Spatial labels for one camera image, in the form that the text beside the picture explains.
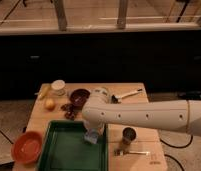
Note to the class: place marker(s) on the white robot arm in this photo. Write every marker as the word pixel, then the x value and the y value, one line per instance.
pixel 178 116

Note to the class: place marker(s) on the orange plastic bowl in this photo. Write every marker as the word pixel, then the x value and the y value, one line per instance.
pixel 27 147

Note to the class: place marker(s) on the silver fork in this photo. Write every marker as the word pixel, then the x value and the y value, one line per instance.
pixel 119 152

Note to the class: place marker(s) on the wooden post right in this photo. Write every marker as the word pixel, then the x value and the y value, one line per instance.
pixel 122 13

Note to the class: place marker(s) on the metal can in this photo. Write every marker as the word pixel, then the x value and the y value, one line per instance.
pixel 128 135

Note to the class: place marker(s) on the dark grape bunch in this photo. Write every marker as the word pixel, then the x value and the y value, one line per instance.
pixel 70 110

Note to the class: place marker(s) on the white cup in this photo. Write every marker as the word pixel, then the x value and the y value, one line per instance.
pixel 58 87

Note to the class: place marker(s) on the green plastic tray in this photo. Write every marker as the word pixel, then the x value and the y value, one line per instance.
pixel 64 149

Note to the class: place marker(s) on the dark maroon bowl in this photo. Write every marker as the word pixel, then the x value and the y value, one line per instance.
pixel 79 97

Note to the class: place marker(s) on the yellow banana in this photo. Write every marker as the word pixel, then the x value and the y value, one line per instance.
pixel 43 92

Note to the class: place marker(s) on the wooden post left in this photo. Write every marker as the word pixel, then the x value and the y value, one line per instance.
pixel 60 13

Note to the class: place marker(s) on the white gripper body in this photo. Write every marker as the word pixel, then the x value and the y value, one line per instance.
pixel 94 128

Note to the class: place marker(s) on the blue sponge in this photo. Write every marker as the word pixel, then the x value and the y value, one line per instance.
pixel 91 137

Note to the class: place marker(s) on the wooden post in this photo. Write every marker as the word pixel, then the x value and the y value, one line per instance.
pixel 60 13
pixel 122 13

